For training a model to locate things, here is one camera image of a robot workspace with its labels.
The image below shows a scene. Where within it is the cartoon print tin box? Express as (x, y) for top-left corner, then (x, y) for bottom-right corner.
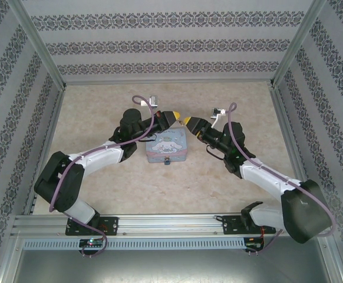
(145, 127), (190, 164)

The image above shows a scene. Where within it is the grey metal sheet panel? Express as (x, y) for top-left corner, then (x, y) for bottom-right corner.
(0, 232), (343, 283)

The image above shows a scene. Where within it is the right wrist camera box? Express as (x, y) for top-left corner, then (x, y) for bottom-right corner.
(210, 107), (229, 128)

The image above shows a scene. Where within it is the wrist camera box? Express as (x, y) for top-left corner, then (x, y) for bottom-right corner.
(210, 107), (229, 128)
(140, 94), (160, 108)

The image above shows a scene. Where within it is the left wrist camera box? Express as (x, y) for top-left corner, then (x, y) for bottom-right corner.
(140, 94), (160, 108)

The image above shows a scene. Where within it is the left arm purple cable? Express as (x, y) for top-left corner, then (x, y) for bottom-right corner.
(48, 94), (158, 258)

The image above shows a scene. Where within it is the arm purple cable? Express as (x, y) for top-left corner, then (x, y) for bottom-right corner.
(227, 102), (337, 255)
(48, 94), (158, 258)

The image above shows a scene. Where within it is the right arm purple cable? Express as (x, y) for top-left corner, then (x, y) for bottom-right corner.
(227, 102), (337, 255)

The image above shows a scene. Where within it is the aluminium side rail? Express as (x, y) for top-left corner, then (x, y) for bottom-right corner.
(270, 87), (319, 212)
(22, 87), (67, 216)

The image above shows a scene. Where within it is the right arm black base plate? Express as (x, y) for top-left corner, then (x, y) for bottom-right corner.
(222, 215), (277, 235)

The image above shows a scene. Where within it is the aluminium mounting rail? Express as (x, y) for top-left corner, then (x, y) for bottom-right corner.
(11, 214), (333, 237)

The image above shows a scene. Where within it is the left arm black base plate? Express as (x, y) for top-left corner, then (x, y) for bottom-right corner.
(65, 216), (120, 236)

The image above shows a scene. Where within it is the aluminium frame post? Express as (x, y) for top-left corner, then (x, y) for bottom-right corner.
(269, 0), (328, 88)
(7, 0), (67, 90)

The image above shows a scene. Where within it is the slotted grey cable duct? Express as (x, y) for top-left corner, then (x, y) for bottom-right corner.
(22, 236), (246, 251)

